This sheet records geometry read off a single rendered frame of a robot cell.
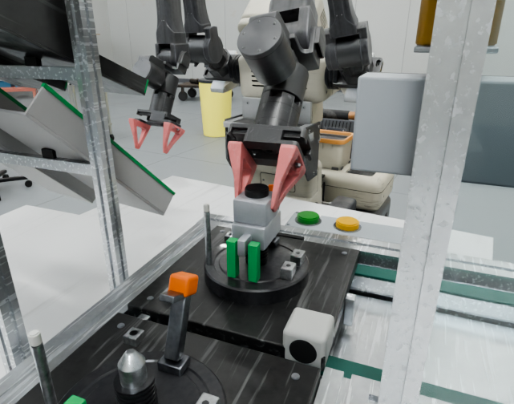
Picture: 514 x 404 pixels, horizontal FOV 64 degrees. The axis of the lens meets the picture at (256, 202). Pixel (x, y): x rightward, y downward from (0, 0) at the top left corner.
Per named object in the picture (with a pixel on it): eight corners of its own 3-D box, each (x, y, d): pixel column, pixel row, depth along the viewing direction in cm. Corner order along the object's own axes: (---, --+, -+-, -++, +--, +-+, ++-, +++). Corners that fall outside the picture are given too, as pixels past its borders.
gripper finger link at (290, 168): (284, 202, 46) (300, 130, 49) (226, 195, 49) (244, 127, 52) (295, 221, 52) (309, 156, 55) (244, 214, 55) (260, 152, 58)
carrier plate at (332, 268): (216, 235, 70) (216, 224, 70) (358, 260, 62) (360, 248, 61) (128, 317, 50) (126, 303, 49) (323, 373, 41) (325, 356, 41)
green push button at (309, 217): (300, 219, 76) (300, 208, 76) (321, 222, 75) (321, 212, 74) (293, 227, 73) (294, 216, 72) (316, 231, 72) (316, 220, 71)
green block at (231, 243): (231, 272, 52) (229, 236, 50) (239, 273, 51) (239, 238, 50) (227, 276, 51) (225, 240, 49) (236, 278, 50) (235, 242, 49)
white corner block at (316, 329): (293, 333, 47) (294, 305, 45) (333, 344, 45) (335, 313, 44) (281, 361, 43) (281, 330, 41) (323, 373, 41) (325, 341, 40)
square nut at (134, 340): (133, 333, 44) (131, 326, 44) (145, 337, 43) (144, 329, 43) (123, 343, 43) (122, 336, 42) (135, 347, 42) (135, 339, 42)
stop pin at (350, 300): (344, 317, 53) (346, 292, 52) (353, 320, 53) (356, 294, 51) (341, 325, 52) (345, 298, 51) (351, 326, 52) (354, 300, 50)
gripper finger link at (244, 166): (267, 200, 47) (285, 129, 50) (212, 193, 49) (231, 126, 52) (281, 220, 53) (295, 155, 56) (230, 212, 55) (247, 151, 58)
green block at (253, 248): (251, 276, 51) (251, 240, 49) (260, 278, 50) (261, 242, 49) (248, 281, 50) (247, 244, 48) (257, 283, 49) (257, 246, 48)
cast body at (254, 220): (250, 225, 57) (249, 176, 54) (281, 230, 55) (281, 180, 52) (224, 252, 49) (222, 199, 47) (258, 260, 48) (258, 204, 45)
